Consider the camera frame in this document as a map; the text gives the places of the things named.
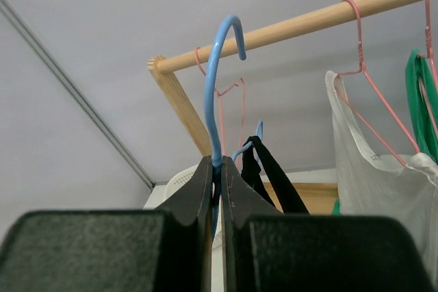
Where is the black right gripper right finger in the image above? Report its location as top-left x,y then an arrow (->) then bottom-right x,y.
222,157 -> 434,291

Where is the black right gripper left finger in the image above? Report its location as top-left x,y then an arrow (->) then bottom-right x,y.
1,157 -> 213,291

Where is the black tank top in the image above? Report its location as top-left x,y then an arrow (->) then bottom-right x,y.
241,135 -> 310,215

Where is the blue wire hanger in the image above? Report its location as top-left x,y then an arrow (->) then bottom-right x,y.
204,15 -> 246,235

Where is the cream tank top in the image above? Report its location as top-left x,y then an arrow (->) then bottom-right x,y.
325,71 -> 437,282

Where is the pink hanger with cream top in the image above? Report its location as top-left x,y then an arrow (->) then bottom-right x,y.
333,0 -> 421,167

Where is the pink wire hanger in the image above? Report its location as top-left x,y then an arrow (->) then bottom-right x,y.
194,47 -> 246,156

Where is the green tank top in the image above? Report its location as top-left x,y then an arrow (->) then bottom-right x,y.
333,49 -> 437,214

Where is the pink hanger with green top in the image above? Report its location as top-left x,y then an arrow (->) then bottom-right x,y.
423,0 -> 437,92

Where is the white perforated plastic basket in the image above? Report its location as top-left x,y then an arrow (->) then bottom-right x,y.
164,165 -> 198,200

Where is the wooden clothes rack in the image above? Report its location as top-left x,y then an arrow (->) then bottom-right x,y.
146,0 -> 438,217

